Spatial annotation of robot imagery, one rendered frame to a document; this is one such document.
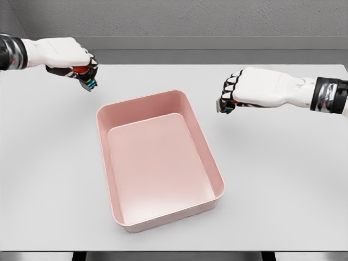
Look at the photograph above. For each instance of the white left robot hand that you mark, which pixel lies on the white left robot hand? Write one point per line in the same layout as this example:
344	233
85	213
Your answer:
63	53

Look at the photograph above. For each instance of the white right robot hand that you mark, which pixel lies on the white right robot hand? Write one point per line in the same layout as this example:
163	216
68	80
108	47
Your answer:
253	83

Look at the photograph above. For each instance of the red-button industrial switch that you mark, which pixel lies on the red-button industrial switch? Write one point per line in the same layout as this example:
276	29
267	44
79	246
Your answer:
84	74

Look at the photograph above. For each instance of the grey industrial switch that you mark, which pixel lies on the grey industrial switch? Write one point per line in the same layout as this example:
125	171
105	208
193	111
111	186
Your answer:
224	106

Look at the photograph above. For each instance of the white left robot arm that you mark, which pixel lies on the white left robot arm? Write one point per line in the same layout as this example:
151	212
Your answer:
21	53

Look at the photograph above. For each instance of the pink rectangular plastic basket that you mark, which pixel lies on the pink rectangular plastic basket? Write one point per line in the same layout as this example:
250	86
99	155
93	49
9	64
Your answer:
159	163

